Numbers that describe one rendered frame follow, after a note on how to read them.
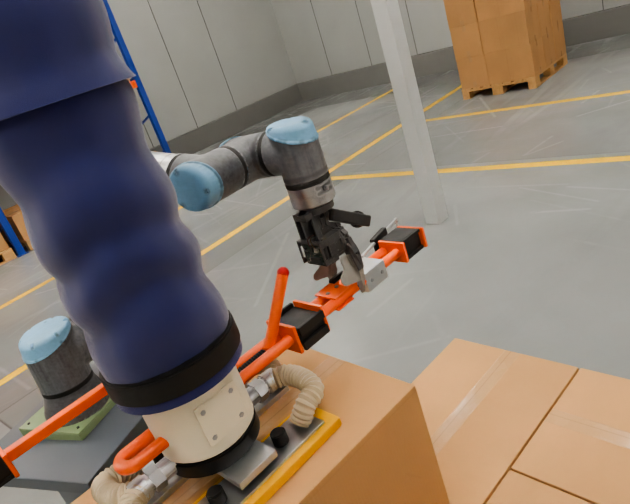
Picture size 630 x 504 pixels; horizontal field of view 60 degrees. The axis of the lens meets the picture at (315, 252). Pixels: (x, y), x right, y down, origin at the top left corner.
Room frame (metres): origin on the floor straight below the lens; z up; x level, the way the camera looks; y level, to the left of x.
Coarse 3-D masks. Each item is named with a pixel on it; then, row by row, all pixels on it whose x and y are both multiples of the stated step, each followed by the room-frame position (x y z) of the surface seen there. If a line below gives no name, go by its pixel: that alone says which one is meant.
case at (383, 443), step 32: (288, 352) 1.09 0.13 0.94; (320, 352) 1.04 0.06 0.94; (352, 384) 0.89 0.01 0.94; (384, 384) 0.86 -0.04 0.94; (352, 416) 0.80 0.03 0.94; (384, 416) 0.78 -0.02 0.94; (416, 416) 0.82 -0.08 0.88; (320, 448) 0.75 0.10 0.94; (352, 448) 0.73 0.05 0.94; (384, 448) 0.76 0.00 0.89; (416, 448) 0.81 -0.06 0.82; (192, 480) 0.78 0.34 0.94; (288, 480) 0.70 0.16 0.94; (320, 480) 0.68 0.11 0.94; (352, 480) 0.71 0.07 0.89; (384, 480) 0.75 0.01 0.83; (416, 480) 0.79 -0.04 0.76
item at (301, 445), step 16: (288, 416) 0.84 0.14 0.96; (320, 416) 0.81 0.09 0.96; (336, 416) 0.79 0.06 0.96; (272, 432) 0.77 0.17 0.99; (288, 432) 0.79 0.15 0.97; (304, 432) 0.77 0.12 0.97; (320, 432) 0.77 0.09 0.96; (288, 448) 0.75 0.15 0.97; (304, 448) 0.74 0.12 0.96; (272, 464) 0.72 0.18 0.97; (288, 464) 0.72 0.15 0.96; (224, 480) 0.72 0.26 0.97; (256, 480) 0.70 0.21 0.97; (272, 480) 0.69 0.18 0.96; (208, 496) 0.67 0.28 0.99; (224, 496) 0.68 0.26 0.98; (240, 496) 0.68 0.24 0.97; (256, 496) 0.67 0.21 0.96
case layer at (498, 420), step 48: (432, 384) 1.32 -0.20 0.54; (480, 384) 1.25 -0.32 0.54; (528, 384) 1.19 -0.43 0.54; (576, 384) 1.13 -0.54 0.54; (624, 384) 1.07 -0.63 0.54; (432, 432) 1.13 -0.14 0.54; (480, 432) 1.08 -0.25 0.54; (528, 432) 1.03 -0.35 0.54; (576, 432) 0.98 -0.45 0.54; (624, 432) 0.94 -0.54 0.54; (480, 480) 0.94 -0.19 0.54; (528, 480) 0.90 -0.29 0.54; (576, 480) 0.86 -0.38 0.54; (624, 480) 0.82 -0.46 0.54
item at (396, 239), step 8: (392, 232) 1.19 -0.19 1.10; (400, 232) 1.18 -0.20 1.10; (408, 232) 1.16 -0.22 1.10; (416, 232) 1.15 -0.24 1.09; (424, 232) 1.16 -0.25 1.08; (384, 240) 1.16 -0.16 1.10; (392, 240) 1.15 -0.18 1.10; (400, 240) 1.13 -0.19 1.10; (408, 240) 1.14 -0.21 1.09; (416, 240) 1.16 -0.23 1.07; (424, 240) 1.16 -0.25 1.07; (392, 248) 1.14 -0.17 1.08; (400, 248) 1.12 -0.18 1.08; (408, 248) 1.14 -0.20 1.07; (416, 248) 1.15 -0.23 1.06; (400, 256) 1.12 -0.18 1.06; (408, 256) 1.13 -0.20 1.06
